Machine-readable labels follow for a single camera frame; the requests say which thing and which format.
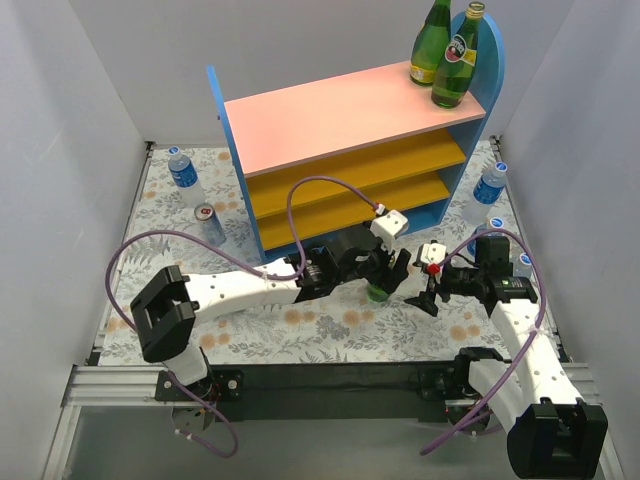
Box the green Perrier bottle yellow label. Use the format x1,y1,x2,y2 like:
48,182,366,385
367,283,390,303

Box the green Perrier bottle red label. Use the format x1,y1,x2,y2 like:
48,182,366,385
431,1,485,109

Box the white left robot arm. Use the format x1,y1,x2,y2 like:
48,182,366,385
130,214,411,400

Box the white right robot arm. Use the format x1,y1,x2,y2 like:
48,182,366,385
407,228,608,479

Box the blue wooden shelf unit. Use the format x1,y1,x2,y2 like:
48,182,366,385
209,16,505,261

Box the water bottle right front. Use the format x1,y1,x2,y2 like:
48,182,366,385
512,253,533,279

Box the water bottle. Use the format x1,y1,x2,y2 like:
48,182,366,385
168,146,205,209
474,217,504,236
462,162,508,226
512,253,533,279

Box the water bottle right middle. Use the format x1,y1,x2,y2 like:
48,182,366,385
474,217,504,236

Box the water bottle right rear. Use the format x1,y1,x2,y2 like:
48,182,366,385
462,162,508,226

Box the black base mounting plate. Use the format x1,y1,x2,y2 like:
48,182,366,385
154,360,501,426

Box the red bull can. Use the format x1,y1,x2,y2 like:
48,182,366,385
194,202,226,246

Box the water bottle far left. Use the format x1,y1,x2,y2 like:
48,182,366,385
168,146,205,209

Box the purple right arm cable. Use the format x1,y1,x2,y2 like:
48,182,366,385
419,229,549,455

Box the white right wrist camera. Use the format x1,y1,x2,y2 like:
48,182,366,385
416,241,447,276

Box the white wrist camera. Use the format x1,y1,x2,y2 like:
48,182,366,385
416,241,447,276
370,210,409,244

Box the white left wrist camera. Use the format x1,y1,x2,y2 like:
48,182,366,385
370,210,409,244

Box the aluminium frame rail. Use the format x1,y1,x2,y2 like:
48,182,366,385
39,364,166,480

